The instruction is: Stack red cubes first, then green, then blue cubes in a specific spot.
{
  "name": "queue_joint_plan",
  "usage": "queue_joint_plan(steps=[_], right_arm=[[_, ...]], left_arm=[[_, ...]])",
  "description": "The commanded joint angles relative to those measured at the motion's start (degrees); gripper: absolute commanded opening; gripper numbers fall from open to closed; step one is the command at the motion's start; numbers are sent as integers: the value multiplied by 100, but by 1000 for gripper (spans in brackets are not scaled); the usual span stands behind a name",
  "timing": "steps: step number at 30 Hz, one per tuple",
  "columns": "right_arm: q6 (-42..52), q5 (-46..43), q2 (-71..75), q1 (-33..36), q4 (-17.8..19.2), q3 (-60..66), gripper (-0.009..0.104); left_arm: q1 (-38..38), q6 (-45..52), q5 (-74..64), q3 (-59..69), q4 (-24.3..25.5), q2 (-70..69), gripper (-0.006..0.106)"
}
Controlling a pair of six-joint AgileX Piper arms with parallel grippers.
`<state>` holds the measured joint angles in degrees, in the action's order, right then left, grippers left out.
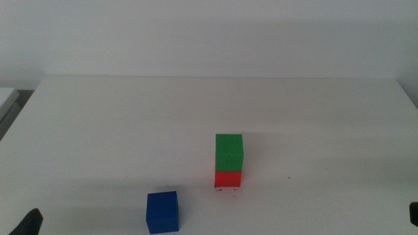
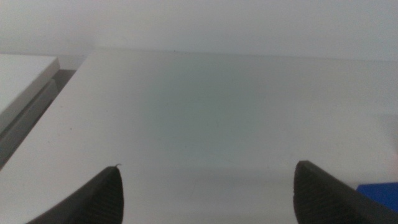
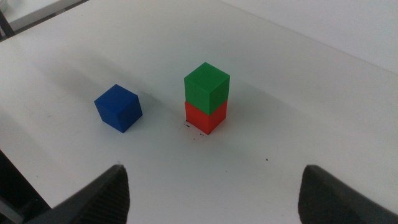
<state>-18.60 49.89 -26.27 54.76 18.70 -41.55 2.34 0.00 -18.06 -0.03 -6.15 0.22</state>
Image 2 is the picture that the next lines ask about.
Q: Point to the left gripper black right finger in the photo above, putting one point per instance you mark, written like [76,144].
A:
[323,199]

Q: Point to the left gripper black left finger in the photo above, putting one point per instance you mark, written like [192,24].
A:
[99,202]

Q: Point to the blue cube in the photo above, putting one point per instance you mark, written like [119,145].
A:
[382,193]

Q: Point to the white side table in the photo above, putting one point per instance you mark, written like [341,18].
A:
[21,77]

